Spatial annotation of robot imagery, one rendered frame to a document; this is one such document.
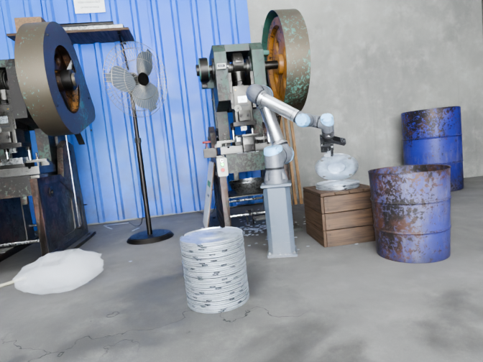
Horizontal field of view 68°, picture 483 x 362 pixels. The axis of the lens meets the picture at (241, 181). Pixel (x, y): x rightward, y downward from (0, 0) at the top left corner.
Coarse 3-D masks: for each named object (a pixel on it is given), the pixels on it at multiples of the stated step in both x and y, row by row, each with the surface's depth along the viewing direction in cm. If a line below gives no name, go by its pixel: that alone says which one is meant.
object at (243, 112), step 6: (234, 90) 282; (240, 90) 282; (246, 90) 283; (234, 96) 282; (240, 96) 283; (246, 96) 283; (234, 102) 283; (240, 102) 283; (246, 102) 284; (240, 108) 282; (246, 108) 284; (234, 114) 284; (240, 114) 280; (246, 114) 282; (252, 114) 286; (234, 120) 287; (240, 120) 281; (246, 120) 282; (252, 120) 286
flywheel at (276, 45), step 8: (272, 24) 293; (280, 24) 271; (272, 32) 299; (280, 32) 285; (272, 40) 307; (280, 40) 288; (272, 48) 313; (280, 48) 290; (272, 56) 317; (280, 56) 287; (280, 64) 286; (272, 72) 322; (280, 72) 291; (272, 80) 322; (272, 88) 320; (280, 88) 304; (280, 96) 307
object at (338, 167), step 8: (320, 160) 241; (328, 160) 240; (336, 160) 239; (344, 160) 238; (352, 160) 237; (320, 168) 248; (328, 168) 248; (336, 168) 247; (344, 168) 246; (352, 168) 244; (320, 176) 255; (328, 176) 254; (336, 176) 253; (344, 176) 252
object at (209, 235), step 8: (192, 232) 174; (200, 232) 173; (208, 232) 169; (216, 232) 167; (224, 232) 168; (232, 232) 166; (240, 232) 165; (184, 240) 161; (192, 240) 159; (200, 240) 158; (208, 240) 156; (216, 240) 155; (224, 240) 152
